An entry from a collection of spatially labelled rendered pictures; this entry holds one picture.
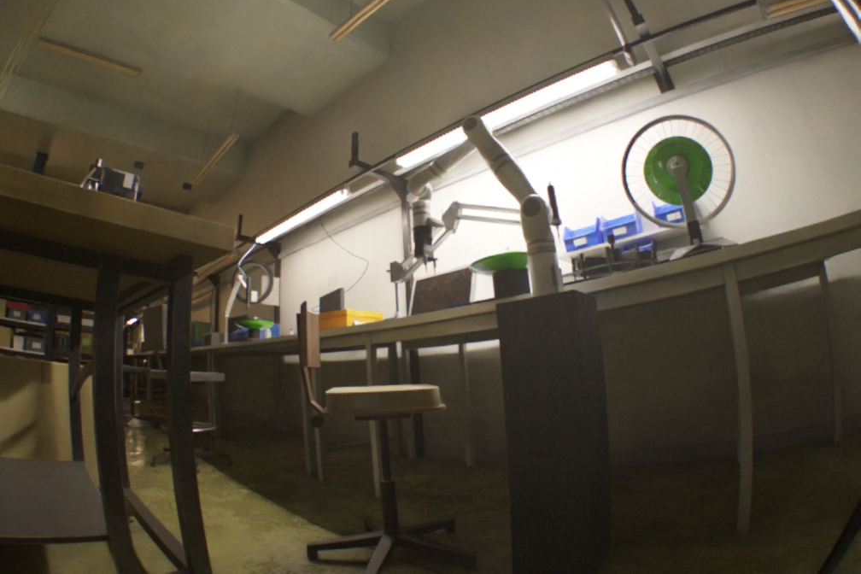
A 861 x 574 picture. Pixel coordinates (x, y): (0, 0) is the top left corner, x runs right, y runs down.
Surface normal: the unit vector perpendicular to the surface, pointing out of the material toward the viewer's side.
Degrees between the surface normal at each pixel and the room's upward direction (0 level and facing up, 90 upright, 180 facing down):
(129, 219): 90
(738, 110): 90
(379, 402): 90
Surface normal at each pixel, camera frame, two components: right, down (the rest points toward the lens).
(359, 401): 0.15, -0.29
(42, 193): 0.81, -0.22
